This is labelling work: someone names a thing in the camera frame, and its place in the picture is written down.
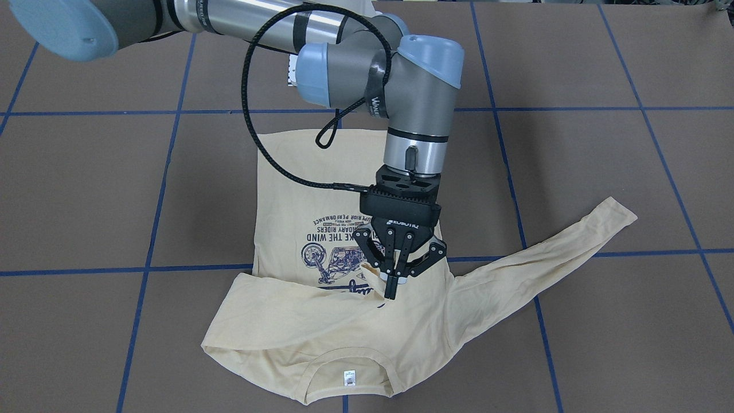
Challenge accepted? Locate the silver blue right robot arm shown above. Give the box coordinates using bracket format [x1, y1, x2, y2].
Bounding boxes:
[9, 1, 464, 299]

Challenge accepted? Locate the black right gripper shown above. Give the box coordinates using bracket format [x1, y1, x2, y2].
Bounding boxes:
[352, 165, 447, 300]

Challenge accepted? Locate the beige long sleeve shirt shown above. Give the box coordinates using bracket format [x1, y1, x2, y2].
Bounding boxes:
[201, 156, 637, 405]

